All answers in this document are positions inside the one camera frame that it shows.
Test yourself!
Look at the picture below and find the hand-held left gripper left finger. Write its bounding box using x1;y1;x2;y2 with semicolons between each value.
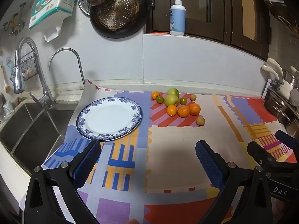
24;140;102;224

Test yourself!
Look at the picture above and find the dark wooden window frame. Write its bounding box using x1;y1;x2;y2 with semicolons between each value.
145;0;271;61

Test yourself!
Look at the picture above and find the wooden handled brush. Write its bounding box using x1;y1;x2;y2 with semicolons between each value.
0;65;11;92

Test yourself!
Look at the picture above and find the stainless steel sink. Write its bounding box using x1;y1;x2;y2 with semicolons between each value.
0;101;77;168

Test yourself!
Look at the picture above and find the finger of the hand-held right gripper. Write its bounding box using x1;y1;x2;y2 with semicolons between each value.
276;130;299;148
247;141;299;173

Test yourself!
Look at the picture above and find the paper towel pack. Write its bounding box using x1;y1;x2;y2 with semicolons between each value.
28;0;80;42

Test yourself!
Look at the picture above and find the pot with cream handles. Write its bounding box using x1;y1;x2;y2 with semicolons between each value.
262;58;299;94

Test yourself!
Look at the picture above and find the blue patterned white plate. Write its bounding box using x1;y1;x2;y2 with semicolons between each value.
76;97;143;141

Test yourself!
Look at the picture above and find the slim gooseneck faucet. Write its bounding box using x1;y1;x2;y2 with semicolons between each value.
48;48;86;88

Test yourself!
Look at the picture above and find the stainless steel container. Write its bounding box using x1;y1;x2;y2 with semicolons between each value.
264;89;299;131

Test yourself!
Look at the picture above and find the black frying pan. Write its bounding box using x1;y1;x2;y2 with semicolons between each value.
90;0;150;39

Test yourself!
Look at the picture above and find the black wire basket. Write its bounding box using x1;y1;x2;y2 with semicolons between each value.
10;55;38;81

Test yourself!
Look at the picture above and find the colourful patterned mat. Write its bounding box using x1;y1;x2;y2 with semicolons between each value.
41;79;297;224

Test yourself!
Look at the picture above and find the bicycle wall ornament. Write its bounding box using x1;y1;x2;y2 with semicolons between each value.
3;3;26;38

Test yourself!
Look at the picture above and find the white blue pump bottle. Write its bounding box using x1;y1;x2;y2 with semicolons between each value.
170;0;186;36

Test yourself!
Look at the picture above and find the large chrome faucet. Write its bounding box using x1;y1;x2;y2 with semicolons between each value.
14;37;56;109

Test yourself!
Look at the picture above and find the brass perforated strainer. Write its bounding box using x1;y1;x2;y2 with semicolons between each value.
95;0;140;29

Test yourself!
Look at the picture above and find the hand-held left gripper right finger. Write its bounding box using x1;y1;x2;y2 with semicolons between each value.
195;140;273;224

